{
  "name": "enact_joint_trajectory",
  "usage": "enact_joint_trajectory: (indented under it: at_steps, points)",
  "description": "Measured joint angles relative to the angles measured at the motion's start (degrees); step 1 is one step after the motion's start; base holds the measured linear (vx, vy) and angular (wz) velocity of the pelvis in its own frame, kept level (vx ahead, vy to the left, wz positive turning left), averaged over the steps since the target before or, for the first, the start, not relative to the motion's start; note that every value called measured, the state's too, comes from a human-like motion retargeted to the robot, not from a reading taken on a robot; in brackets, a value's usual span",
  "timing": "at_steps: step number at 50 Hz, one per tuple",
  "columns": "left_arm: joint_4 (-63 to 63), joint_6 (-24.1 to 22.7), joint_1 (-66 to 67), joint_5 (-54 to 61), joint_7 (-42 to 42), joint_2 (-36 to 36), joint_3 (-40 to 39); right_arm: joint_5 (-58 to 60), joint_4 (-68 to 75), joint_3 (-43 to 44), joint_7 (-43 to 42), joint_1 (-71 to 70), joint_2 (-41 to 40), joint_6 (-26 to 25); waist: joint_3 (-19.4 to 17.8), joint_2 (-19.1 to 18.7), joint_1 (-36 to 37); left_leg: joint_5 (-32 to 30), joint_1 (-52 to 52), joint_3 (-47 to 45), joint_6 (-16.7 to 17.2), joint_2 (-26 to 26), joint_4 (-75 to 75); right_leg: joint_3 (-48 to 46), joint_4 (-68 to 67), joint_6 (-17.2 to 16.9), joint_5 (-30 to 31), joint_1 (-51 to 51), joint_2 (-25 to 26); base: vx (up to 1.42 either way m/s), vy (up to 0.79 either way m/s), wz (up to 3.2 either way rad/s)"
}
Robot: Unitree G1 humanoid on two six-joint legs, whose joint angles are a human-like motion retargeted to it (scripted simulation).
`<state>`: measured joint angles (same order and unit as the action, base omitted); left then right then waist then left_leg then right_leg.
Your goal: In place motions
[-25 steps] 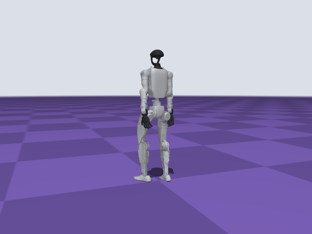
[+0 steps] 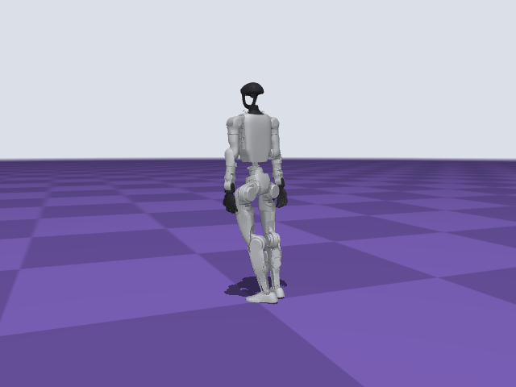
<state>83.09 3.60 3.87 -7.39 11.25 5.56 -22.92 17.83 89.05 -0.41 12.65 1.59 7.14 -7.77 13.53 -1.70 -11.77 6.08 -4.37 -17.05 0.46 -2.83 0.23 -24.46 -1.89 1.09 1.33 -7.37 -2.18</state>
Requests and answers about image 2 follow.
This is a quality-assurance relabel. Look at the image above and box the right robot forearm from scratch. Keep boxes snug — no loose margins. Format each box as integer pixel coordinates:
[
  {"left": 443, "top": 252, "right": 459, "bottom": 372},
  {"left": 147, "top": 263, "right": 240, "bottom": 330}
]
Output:
[{"left": 271, "top": 152, "right": 285, "bottom": 185}]

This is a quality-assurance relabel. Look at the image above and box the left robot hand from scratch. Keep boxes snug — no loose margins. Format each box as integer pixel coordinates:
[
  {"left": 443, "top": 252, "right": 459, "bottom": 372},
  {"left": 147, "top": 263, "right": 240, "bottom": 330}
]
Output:
[{"left": 223, "top": 183, "right": 238, "bottom": 214}]

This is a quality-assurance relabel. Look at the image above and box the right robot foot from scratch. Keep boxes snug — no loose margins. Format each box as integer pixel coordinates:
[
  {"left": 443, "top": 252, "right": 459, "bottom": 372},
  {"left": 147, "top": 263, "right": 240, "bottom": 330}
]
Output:
[{"left": 269, "top": 286, "right": 285, "bottom": 298}]

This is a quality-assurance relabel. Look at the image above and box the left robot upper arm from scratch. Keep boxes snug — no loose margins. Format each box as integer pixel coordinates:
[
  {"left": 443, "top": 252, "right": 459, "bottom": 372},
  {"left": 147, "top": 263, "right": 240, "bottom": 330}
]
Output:
[{"left": 224, "top": 116, "right": 243, "bottom": 160}]

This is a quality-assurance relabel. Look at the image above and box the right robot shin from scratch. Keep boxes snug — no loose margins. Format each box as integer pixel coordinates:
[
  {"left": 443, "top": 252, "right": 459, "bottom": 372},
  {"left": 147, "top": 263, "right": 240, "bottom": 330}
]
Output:
[{"left": 265, "top": 233, "right": 281, "bottom": 289}]

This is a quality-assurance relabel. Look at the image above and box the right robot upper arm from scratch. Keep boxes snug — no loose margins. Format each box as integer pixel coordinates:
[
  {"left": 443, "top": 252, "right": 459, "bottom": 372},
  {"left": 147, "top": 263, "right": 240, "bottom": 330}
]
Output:
[{"left": 268, "top": 117, "right": 280, "bottom": 158}]

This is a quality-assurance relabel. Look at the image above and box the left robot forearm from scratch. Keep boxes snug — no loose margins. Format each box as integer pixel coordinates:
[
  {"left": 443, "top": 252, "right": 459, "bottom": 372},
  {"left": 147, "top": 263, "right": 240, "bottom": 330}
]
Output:
[{"left": 224, "top": 149, "right": 237, "bottom": 190}]

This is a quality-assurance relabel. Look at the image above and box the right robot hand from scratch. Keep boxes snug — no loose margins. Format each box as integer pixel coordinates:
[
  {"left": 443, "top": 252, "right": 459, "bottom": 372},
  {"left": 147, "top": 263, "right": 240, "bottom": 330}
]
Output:
[{"left": 273, "top": 177, "right": 287, "bottom": 208}]

